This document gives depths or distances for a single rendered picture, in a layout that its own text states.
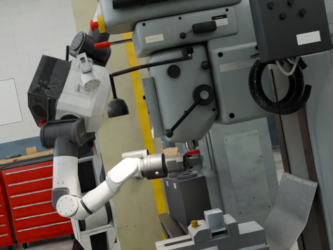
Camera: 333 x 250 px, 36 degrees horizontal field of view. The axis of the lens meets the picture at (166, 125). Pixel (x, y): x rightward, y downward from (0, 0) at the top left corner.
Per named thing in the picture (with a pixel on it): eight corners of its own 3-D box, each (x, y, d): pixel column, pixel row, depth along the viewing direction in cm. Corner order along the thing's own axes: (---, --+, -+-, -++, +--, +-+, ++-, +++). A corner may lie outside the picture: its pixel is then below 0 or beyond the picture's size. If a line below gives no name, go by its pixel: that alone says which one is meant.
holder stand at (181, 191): (187, 226, 211) (178, 178, 210) (170, 218, 232) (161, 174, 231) (213, 218, 215) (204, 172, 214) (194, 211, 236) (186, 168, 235)
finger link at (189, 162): (203, 164, 179) (186, 167, 181) (201, 155, 179) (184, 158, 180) (202, 165, 178) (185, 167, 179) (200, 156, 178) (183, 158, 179)
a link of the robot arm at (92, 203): (112, 193, 181) (69, 227, 181) (120, 197, 191) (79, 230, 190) (95, 170, 184) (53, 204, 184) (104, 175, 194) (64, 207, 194)
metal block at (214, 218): (210, 233, 164) (206, 215, 164) (206, 228, 170) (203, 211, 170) (226, 229, 165) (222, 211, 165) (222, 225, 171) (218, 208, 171)
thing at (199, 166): (204, 168, 181) (201, 152, 180) (192, 171, 180) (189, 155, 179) (200, 167, 185) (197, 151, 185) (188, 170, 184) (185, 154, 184)
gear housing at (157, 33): (141, 51, 166) (135, 21, 166) (136, 59, 190) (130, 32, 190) (240, 33, 171) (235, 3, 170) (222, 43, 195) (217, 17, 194)
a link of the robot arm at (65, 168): (45, 218, 182) (47, 156, 188) (59, 220, 194) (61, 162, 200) (76, 216, 180) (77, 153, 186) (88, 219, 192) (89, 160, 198)
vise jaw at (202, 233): (194, 243, 161) (192, 231, 161) (189, 234, 173) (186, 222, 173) (212, 239, 161) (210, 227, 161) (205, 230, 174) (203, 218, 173)
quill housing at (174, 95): (169, 146, 170) (151, 50, 169) (162, 142, 191) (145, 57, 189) (225, 134, 173) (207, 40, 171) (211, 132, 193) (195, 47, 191)
